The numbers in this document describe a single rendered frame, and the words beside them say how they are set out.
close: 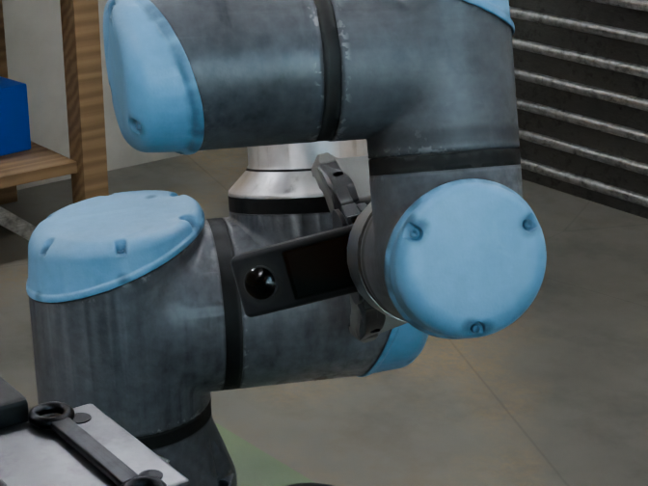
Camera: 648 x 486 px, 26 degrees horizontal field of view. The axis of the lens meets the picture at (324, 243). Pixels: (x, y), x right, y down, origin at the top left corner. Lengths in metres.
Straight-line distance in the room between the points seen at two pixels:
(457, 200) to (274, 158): 0.42
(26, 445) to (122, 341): 0.55
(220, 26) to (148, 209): 0.44
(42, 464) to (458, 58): 0.35
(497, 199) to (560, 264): 2.85
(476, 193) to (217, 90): 0.15
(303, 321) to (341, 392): 1.74
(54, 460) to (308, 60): 0.29
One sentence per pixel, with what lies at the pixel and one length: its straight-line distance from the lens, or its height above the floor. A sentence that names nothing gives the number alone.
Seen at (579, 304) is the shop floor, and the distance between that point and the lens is 3.40.
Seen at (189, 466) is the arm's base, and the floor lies 0.69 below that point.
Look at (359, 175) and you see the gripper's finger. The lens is 1.08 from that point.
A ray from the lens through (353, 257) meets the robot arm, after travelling 0.91.
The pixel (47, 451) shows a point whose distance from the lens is 0.59.
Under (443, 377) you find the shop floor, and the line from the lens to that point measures 2.98.
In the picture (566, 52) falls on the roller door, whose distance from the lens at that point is 4.11.
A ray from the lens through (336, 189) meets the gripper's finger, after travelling 1.03.
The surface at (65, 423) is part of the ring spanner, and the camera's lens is 0.61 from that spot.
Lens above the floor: 1.28
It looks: 20 degrees down
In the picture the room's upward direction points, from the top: straight up
